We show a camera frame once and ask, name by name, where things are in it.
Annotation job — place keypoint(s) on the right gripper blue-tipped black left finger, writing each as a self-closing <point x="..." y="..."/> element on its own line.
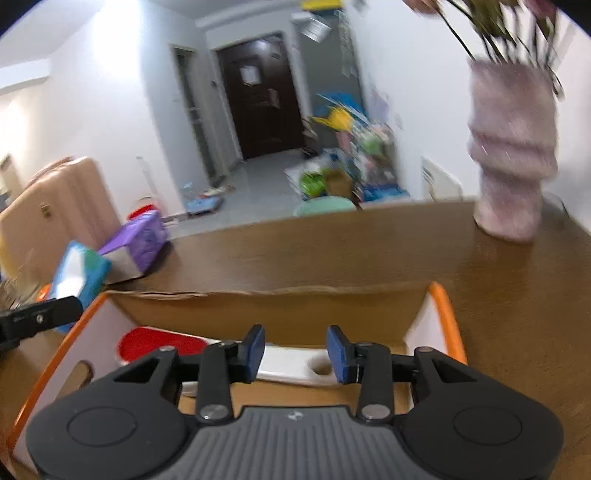
<point x="136" y="422"/>

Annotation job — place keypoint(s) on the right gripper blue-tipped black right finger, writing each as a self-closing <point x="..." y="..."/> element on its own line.
<point x="454" y="421"/>

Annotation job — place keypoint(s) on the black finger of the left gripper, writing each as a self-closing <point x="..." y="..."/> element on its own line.
<point x="54" y="313"/>

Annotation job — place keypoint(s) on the red white lint brush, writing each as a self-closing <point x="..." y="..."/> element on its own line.
<point x="287" y="365"/>

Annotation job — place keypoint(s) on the orange fruit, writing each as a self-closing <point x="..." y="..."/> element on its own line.
<point x="43" y="293"/>

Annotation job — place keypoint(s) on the blue tissue pack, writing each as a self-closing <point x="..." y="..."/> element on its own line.
<point x="81" y="273"/>

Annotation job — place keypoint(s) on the purple tissue box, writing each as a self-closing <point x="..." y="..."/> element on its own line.
<point x="134" y="247"/>

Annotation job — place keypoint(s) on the pink suitcase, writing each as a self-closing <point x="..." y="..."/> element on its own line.
<point x="64" y="202"/>

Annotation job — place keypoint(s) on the red cardboard box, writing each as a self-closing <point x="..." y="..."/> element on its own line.
<point x="34" y="374"/>

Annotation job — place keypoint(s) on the green plastic basin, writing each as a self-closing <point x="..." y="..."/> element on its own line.
<point x="324" y="205"/>

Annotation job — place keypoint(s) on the pink ribbed vase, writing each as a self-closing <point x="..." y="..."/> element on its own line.
<point x="514" y="140"/>

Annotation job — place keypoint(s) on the dark entrance door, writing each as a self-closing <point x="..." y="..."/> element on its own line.
<point x="262" y="98"/>

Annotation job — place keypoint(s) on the yellow watering can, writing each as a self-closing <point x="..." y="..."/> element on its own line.
<point x="338" y="119"/>

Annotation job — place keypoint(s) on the grey refrigerator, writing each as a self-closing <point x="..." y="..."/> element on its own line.
<point x="331" y="69"/>

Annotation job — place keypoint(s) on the dried pink roses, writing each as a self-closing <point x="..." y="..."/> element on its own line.
<point x="519" y="39"/>

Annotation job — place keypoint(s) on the yellow box on fridge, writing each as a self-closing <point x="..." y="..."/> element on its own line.
<point x="320" y="5"/>

